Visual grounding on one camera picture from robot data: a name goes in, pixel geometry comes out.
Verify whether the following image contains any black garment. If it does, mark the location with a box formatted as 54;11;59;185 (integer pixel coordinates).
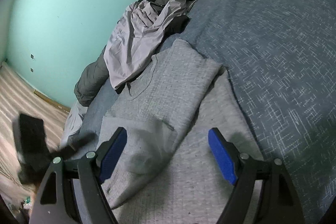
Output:
138;0;191;34

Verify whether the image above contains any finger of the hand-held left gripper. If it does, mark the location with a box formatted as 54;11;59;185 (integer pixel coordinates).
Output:
50;132;96;160

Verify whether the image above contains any bed with blue sheet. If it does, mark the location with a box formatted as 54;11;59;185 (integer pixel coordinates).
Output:
79;0;336;224

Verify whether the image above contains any pale grey crumpled sheet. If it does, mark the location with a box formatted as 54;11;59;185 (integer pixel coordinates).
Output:
59;102;88;149

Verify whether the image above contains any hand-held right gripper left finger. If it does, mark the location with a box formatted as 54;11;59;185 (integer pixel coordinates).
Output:
29;127;128;224

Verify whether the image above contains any grey sweater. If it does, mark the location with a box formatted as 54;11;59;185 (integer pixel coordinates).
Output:
98;38;265;224

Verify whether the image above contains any lilac garment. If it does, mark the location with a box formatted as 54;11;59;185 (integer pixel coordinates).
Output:
104;0;196;90

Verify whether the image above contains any wooden strip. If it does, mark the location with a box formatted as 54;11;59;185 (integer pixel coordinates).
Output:
34;90;71;112

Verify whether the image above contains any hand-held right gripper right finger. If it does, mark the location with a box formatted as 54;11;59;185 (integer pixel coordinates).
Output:
208;128;306;224

